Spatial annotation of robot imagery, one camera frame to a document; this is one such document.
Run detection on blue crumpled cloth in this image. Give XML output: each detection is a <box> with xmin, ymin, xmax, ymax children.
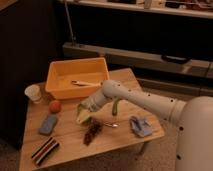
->
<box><xmin>129</xmin><ymin>116</ymin><xmax>153</xmax><ymax>138</ymax></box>

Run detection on blue sponge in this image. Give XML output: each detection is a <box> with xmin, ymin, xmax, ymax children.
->
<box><xmin>39</xmin><ymin>115</ymin><xmax>58</xmax><ymax>135</ymax></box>

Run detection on green plastic cup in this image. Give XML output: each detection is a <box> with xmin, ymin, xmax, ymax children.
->
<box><xmin>76</xmin><ymin>104</ymin><xmax>91</xmax><ymax>124</ymax></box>

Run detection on black handle on shelf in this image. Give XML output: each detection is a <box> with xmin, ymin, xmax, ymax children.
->
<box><xmin>161</xmin><ymin>55</ymin><xmax>191</xmax><ymax>64</ymax></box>

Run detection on metal pole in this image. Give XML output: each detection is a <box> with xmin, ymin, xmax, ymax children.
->
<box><xmin>64</xmin><ymin>0</ymin><xmax>77</xmax><ymax>45</ymax></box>

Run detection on striped eraser block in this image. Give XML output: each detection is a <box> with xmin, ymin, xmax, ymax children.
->
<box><xmin>31</xmin><ymin>137</ymin><xmax>59</xmax><ymax>166</ymax></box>

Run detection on wooden utensil in bin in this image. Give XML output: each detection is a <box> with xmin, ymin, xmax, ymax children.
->
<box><xmin>71</xmin><ymin>80</ymin><xmax>101</xmax><ymax>86</ymax></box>

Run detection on brown dried bunch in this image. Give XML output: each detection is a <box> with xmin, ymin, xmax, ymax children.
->
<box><xmin>83</xmin><ymin>120</ymin><xmax>103</xmax><ymax>145</ymax></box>

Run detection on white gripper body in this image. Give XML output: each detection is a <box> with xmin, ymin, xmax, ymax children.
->
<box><xmin>82</xmin><ymin>90</ymin><xmax>109</xmax><ymax>112</ymax></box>

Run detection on orange ball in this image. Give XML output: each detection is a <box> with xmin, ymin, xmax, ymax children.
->
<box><xmin>49</xmin><ymin>100</ymin><xmax>61</xmax><ymax>113</ymax></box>

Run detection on white paper cup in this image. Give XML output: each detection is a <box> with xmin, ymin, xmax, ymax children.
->
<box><xmin>24</xmin><ymin>84</ymin><xmax>42</xmax><ymax>103</ymax></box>

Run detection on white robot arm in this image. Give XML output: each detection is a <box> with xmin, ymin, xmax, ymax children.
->
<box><xmin>82</xmin><ymin>80</ymin><xmax>213</xmax><ymax>171</ymax></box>

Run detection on yellow plastic bin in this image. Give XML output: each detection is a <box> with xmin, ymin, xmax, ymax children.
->
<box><xmin>45</xmin><ymin>57</ymin><xmax>109</xmax><ymax>99</ymax></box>

